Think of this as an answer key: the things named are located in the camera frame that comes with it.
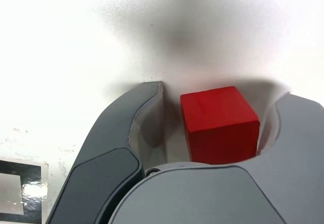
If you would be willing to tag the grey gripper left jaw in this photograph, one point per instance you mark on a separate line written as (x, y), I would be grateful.
(101, 158)

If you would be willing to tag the black tape square outline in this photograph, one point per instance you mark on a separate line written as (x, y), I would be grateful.
(31, 208)

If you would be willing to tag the red cube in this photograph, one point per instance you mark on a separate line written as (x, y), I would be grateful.
(220, 123)

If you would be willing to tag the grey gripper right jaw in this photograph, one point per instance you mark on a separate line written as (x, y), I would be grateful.
(227, 196)

